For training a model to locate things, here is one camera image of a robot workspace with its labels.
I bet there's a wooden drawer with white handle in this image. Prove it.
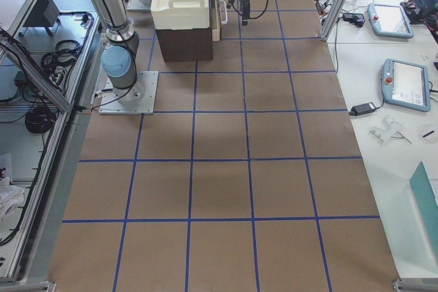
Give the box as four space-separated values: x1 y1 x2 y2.
209 0 229 42

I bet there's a near blue teach pendant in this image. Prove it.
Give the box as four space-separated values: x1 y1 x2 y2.
381 59 430 112

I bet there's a far blue teach pendant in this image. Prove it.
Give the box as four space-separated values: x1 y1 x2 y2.
367 3 414 39

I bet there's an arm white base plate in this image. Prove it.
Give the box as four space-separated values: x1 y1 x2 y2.
127 0 152 12
97 71 159 115

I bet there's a teal folder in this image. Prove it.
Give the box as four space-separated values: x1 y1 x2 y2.
409 162 437 255

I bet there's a black power brick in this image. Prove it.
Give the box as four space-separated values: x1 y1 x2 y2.
349 102 377 116

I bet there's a white plastic crate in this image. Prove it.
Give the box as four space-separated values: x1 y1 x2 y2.
151 0 210 30

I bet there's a blue teach pendant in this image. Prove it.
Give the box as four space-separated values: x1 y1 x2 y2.
367 3 414 39
381 59 430 112

